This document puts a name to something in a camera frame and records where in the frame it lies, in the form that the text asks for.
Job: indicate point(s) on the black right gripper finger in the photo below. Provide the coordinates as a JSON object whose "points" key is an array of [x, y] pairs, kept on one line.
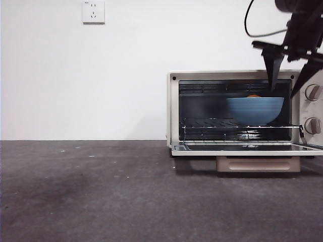
{"points": [[309, 73], [273, 65]]}

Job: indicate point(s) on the blue ribbed bowl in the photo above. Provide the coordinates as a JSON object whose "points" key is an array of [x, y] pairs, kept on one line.
{"points": [[255, 111]]}

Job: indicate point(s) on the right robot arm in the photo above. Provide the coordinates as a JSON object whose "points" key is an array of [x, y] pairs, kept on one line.
{"points": [[302, 30]]}

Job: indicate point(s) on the beige oven knob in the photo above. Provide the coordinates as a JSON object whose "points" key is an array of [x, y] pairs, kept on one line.
{"points": [[314, 92], [312, 125]]}

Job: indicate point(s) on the white toaster oven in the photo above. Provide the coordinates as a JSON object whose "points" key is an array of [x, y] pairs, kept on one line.
{"points": [[174, 111]]}

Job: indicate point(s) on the white wall socket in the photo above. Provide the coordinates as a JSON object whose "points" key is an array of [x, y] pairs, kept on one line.
{"points": [[94, 12]]}

